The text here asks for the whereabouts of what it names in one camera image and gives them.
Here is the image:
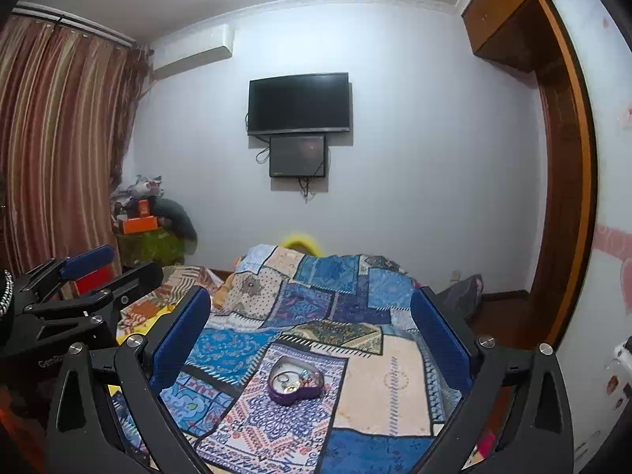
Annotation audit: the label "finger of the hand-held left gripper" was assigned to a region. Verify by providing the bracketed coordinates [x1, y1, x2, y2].
[16, 245, 116, 305]
[22, 261, 165, 327]

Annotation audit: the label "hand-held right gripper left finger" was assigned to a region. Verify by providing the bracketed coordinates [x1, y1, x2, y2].
[44, 285, 213, 474]

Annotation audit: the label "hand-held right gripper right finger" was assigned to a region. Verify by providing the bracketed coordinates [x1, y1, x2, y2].
[411, 285, 576, 474]

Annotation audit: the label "purple heart-shaped jewelry box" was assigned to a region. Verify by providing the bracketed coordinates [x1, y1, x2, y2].
[268, 355, 325, 404]

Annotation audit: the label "red box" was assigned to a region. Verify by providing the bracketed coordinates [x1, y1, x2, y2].
[74, 274, 120, 300]

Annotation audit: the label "green box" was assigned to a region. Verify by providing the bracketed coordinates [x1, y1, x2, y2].
[116, 229, 186, 268]

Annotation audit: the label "brown patterned quilt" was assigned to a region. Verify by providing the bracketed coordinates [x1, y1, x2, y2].
[117, 264, 229, 342]

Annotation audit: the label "orange box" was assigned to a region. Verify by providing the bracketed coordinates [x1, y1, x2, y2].
[121, 216, 162, 235]

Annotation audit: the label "blue patchwork blanket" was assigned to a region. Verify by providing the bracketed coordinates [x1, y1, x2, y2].
[111, 244, 487, 474]

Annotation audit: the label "grey and white plush toys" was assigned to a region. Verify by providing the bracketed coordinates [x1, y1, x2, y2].
[111, 174, 164, 218]

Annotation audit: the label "brown striped curtain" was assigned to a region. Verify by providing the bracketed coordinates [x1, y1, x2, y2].
[0, 12, 152, 283]

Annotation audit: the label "yellow round object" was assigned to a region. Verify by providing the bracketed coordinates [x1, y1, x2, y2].
[281, 231, 325, 258]

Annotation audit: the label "wooden door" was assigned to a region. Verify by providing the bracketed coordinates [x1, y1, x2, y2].
[530, 0, 599, 352]

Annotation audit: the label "white wardrobe door pink hearts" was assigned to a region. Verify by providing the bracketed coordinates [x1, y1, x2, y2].
[548, 0, 632, 474]

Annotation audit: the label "white air conditioner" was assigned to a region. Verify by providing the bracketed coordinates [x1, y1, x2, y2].
[150, 24, 234, 80]

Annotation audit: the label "wooden overhead cabinet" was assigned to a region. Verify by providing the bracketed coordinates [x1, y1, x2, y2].
[461, 0, 568, 73]

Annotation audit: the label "black and white braided cord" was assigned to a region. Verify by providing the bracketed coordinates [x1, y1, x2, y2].
[0, 269, 13, 318]

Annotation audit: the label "white wall hook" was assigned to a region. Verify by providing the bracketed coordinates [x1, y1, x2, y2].
[609, 338, 632, 371]

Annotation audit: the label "small black wall monitor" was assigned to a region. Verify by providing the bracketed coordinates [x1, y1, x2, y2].
[269, 134, 327, 179]

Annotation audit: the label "curtain rail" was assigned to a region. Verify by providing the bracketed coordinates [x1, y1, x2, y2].
[12, 2, 140, 51]

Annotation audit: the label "black wall television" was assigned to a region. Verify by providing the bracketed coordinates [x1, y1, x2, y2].
[248, 72, 352, 136]

